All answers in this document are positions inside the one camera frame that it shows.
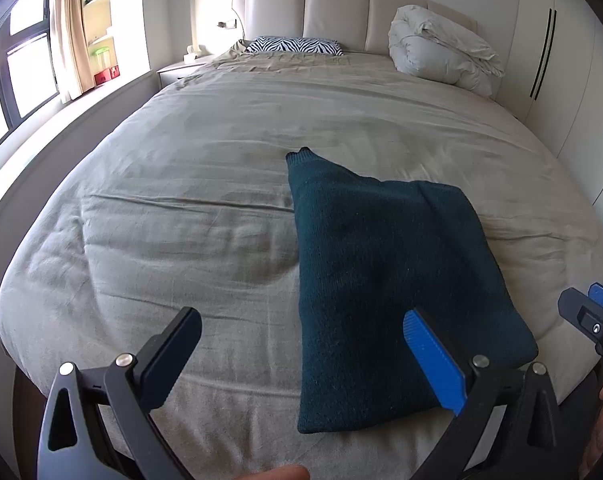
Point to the person's left hand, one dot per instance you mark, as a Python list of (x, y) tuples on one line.
[(281, 474)]

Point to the white tissue box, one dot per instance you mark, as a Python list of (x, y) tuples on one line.
[(195, 55)]

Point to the white wardrobe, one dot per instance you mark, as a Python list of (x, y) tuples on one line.
[(571, 60)]

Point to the wall switch panel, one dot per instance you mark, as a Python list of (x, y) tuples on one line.
[(228, 23)]

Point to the beige curtain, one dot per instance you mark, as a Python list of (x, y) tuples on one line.
[(71, 35)]

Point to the dark teal knit sweater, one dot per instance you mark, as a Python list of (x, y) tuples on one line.
[(381, 285)]

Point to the rolled white duvet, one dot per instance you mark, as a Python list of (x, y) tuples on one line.
[(431, 50)]

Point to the white nightstand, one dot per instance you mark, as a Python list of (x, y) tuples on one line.
[(181, 69)]

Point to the red box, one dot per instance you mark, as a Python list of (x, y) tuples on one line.
[(105, 76)]

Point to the bed with beige sheet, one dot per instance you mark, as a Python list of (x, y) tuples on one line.
[(181, 185)]

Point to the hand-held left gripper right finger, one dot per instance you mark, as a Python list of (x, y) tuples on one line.
[(431, 360)]

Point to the beige padded headboard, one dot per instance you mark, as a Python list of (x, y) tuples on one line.
[(331, 10)]

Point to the white wall shelf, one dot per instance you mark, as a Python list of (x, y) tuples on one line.
[(101, 20)]

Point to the black framed window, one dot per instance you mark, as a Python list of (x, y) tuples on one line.
[(26, 60)]

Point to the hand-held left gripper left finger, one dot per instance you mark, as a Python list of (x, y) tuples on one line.
[(171, 355)]

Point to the person's right hand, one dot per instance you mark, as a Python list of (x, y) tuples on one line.
[(600, 440)]

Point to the zebra striped pillow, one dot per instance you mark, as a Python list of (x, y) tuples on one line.
[(291, 46)]

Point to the green lidded container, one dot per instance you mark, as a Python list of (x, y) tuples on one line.
[(102, 57)]

